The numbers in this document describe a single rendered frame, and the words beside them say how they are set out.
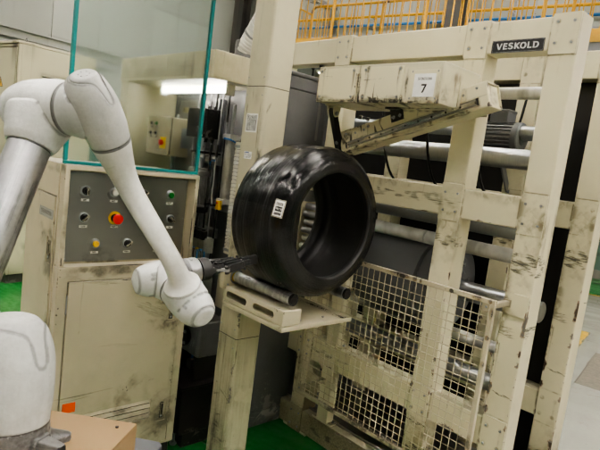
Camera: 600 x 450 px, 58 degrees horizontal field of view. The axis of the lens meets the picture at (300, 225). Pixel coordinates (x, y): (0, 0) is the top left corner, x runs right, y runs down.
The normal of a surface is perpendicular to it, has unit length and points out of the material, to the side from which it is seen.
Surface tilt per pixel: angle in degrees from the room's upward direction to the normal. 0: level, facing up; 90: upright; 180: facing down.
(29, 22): 90
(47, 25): 90
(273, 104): 90
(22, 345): 67
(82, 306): 90
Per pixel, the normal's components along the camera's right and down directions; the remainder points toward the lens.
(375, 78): -0.73, -0.01
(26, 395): 0.67, 0.09
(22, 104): -0.28, -0.24
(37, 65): 0.80, 0.18
